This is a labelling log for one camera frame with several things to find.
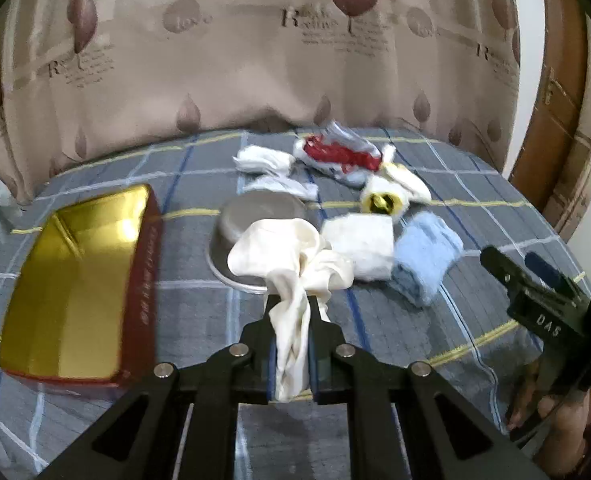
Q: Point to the light blue folded towel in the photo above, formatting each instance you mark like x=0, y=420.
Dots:
x=425, y=251

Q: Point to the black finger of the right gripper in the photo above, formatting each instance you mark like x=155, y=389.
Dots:
x=552, y=277
x=514, y=279

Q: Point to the beige leaf print curtain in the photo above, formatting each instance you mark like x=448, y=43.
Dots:
x=80, y=79

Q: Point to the gold red tin box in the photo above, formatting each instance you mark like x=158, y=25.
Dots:
x=82, y=313

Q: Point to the brown wooden door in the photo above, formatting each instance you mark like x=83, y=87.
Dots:
x=554, y=48

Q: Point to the cream white cloth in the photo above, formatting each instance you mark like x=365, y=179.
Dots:
x=295, y=262

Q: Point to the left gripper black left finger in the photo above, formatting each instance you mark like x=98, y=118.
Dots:
x=257, y=381

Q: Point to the white folded socks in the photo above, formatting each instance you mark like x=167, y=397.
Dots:
x=272, y=170

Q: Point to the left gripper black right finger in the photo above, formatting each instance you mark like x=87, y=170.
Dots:
x=330, y=358

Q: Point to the person's right hand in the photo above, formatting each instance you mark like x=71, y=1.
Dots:
x=566, y=451

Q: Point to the stainless steel bowl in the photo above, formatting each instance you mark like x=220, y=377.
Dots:
x=235, y=217

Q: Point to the red white printed cloth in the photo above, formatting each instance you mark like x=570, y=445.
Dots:
x=339, y=153

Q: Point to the white folded towel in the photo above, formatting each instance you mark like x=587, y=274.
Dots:
x=367, y=240

